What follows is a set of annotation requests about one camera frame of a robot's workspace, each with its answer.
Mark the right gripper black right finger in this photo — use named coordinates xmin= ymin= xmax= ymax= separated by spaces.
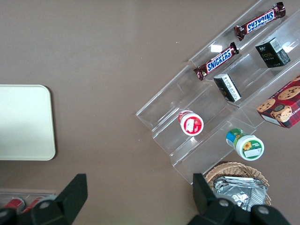
xmin=189 ymin=173 xmax=253 ymax=225

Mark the clear acrylic bottle rack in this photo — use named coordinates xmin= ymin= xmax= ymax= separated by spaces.
xmin=0 ymin=191 xmax=57 ymax=210

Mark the green lid yogurt cup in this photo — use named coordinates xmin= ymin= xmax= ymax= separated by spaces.
xmin=225 ymin=127 xmax=265 ymax=162

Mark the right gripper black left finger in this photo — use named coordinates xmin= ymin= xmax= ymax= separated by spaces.
xmin=17 ymin=173 xmax=89 ymax=225

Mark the light wicker basket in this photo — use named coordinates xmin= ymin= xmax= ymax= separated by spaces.
xmin=204 ymin=161 xmax=273 ymax=213

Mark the small black carton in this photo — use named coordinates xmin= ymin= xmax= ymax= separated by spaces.
xmin=255 ymin=37 xmax=292 ymax=69
xmin=213 ymin=73 xmax=242 ymax=103

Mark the red lid yogurt cup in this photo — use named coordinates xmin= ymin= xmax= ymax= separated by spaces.
xmin=178 ymin=109 xmax=204 ymax=136

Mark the clear acrylic stepped stand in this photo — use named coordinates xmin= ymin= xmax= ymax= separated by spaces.
xmin=135 ymin=0 xmax=300 ymax=186

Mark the cream rectangular plastic tray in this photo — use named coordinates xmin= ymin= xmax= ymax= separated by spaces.
xmin=0 ymin=84 xmax=56 ymax=161

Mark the silver foil packet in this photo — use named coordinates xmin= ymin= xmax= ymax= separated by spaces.
xmin=211 ymin=176 xmax=270 ymax=213

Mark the red cola bottle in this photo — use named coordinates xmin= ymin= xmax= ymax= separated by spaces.
xmin=6 ymin=198 xmax=24 ymax=210
xmin=22 ymin=196 xmax=45 ymax=213

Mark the red plaid cookie box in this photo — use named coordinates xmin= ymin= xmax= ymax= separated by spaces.
xmin=256 ymin=75 xmax=300 ymax=129

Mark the Snickers chocolate bar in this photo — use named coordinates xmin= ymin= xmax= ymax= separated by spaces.
xmin=234 ymin=2 xmax=287 ymax=42
xmin=193 ymin=42 xmax=240 ymax=81

